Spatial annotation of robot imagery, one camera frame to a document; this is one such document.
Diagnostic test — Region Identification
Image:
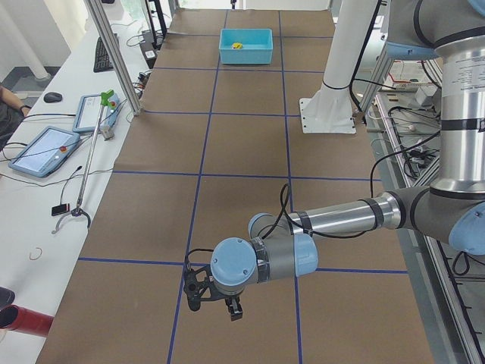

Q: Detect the person forearm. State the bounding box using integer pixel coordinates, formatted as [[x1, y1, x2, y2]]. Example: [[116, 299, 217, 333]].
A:
[[1, 86, 31, 117]]

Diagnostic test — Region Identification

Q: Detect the reacher grabber tool green handle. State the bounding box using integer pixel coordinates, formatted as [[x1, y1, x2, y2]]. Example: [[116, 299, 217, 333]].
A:
[[52, 89, 114, 234]]

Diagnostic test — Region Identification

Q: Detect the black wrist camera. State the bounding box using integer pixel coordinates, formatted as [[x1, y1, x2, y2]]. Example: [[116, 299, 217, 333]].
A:
[[183, 265, 211, 312]]

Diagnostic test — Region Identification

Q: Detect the red cylinder tube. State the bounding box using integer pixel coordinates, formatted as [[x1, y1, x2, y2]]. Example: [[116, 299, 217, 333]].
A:
[[1, 305, 54, 337]]

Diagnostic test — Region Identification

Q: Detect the small black red device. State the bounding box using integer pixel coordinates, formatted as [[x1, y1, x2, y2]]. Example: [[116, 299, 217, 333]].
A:
[[51, 203, 70, 216]]

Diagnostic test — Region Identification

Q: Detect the far blue teach pendant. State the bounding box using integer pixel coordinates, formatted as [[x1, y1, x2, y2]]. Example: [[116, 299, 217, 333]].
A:
[[72, 93, 120, 133]]

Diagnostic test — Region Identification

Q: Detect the aluminium frame post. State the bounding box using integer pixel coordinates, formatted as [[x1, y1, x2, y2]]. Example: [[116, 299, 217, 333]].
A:
[[84, 0, 142, 116]]

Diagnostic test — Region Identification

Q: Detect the rubber band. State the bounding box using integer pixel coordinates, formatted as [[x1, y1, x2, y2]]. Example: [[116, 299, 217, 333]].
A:
[[29, 247, 43, 261]]

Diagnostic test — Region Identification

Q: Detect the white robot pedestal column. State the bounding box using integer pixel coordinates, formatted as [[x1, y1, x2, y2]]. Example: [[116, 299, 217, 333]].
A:
[[312, 0, 380, 119]]

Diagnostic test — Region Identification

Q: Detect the black keyboard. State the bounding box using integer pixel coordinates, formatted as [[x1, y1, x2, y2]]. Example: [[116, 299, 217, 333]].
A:
[[93, 37, 114, 73]]

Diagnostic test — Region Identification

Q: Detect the light blue plastic bin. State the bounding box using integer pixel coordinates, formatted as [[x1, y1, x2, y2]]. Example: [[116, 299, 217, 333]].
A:
[[219, 28, 274, 64]]

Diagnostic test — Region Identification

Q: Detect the black computer mouse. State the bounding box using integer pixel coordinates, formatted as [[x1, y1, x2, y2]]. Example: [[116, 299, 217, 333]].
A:
[[43, 92, 63, 103]]

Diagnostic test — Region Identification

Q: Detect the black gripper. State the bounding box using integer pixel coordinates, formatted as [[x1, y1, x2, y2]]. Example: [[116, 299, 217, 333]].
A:
[[212, 289, 244, 322]]

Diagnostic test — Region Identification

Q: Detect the blue teach pendant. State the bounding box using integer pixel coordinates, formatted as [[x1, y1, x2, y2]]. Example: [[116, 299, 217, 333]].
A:
[[72, 93, 120, 133], [8, 126, 81, 177]]

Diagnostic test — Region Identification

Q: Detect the near blue teach pendant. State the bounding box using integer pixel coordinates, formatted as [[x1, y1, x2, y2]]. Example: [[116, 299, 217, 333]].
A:
[[8, 126, 81, 177]]

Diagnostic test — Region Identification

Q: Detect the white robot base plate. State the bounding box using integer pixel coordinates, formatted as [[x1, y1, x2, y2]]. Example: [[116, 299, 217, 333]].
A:
[[299, 97, 356, 134]]

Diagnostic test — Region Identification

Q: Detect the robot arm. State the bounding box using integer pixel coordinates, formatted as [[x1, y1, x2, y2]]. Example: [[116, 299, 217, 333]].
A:
[[184, 1, 484, 320]]

